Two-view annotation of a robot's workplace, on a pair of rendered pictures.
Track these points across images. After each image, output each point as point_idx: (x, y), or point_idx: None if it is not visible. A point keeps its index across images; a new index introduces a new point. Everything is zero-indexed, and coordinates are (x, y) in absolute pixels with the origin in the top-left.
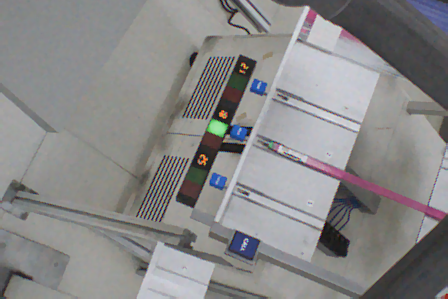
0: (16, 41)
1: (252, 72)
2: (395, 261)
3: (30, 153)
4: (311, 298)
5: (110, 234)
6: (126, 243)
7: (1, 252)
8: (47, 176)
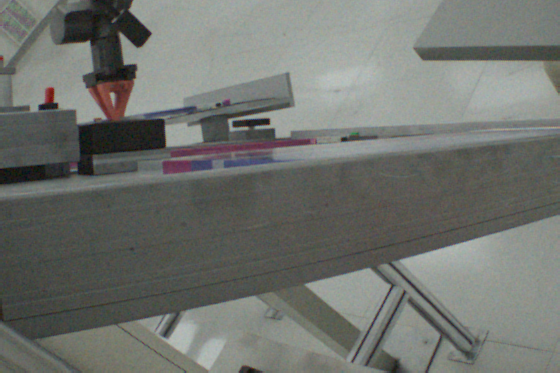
0: None
1: None
2: None
3: (515, 339)
4: None
5: (377, 305)
6: (365, 329)
7: (418, 342)
8: (491, 368)
